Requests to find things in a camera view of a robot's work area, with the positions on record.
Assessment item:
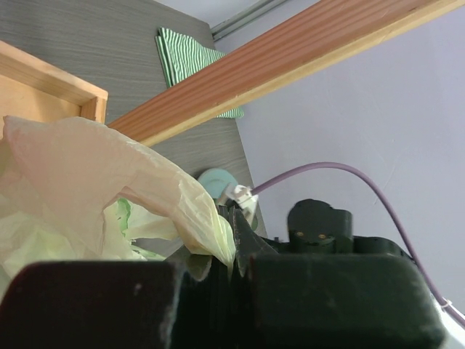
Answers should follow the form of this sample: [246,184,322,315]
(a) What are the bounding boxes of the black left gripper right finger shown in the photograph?
[232,209,448,349]

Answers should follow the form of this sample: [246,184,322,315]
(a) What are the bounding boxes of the wooden clothes rack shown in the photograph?
[1,0,464,146]

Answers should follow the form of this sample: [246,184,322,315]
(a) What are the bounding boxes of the green avocado print plastic bag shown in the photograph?
[1,116,235,277]

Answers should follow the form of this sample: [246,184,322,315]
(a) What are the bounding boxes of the green white striped cloth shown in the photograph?
[155,27,245,120]

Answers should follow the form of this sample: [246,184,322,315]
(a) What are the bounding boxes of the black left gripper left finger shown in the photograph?
[1,260,233,348]

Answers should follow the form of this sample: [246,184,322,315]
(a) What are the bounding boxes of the grey green plate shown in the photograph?
[198,167,259,233]

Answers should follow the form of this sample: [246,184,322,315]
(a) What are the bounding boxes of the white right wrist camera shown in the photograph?
[218,183,258,225]

